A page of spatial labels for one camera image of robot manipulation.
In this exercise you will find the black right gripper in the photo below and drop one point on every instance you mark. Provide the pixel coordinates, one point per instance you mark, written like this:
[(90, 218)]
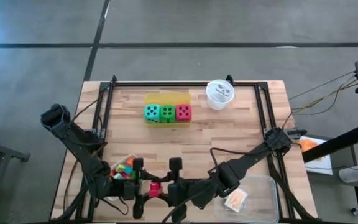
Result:
[(191, 193)]

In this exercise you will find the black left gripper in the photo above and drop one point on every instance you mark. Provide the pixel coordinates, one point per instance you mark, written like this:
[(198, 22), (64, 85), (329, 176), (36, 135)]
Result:
[(125, 189)]

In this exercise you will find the large red toy block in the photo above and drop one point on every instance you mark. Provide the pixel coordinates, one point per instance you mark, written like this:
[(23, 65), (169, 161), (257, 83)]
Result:
[(154, 189)]

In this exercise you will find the green double toy block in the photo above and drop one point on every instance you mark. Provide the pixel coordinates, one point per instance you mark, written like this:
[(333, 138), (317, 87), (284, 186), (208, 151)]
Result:
[(133, 175)]

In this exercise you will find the orange house-shaped toy block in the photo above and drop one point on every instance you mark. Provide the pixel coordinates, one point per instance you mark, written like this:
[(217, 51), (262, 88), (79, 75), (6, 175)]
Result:
[(130, 160)]

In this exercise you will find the red two-stud toy block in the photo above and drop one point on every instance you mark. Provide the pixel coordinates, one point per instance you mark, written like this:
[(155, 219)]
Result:
[(114, 173)]

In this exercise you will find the white rectangular plastic bin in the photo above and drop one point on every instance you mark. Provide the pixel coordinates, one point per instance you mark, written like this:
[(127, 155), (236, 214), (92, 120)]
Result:
[(121, 158)]

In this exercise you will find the white peach card box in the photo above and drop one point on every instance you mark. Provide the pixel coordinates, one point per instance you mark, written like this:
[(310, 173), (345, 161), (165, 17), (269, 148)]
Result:
[(235, 199)]

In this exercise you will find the green foam die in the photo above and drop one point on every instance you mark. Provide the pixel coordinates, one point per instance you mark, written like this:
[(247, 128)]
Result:
[(167, 114)]

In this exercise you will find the teal foam die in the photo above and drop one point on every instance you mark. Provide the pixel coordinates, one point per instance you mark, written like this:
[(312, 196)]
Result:
[(152, 113)]

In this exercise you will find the red foam die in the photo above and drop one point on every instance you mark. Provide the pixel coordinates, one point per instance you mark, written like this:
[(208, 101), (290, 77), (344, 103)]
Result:
[(183, 112)]

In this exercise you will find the clear plastic bin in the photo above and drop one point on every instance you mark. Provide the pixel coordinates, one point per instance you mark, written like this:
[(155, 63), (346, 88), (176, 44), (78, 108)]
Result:
[(259, 193)]

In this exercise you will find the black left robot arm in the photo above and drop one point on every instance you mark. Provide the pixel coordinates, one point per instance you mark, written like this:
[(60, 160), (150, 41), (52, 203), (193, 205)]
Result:
[(79, 146)]

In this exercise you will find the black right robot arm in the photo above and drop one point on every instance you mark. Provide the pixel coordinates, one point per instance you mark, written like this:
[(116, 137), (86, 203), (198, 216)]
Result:
[(250, 158)]

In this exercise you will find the translucent yellow plastic bin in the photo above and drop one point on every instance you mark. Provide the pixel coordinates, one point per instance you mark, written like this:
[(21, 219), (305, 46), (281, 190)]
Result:
[(166, 98)]

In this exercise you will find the white round plastic bucket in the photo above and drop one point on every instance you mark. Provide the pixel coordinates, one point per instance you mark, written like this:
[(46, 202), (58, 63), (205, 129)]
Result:
[(220, 95)]

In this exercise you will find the orange object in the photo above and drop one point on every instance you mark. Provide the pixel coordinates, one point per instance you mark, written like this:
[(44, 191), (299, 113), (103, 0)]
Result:
[(308, 144)]

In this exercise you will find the white paper sheet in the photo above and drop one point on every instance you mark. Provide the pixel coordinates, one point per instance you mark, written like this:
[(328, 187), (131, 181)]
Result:
[(322, 161)]

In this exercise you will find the black aluminium table frame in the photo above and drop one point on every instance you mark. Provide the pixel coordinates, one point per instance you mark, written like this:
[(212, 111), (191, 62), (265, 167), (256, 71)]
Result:
[(182, 84)]

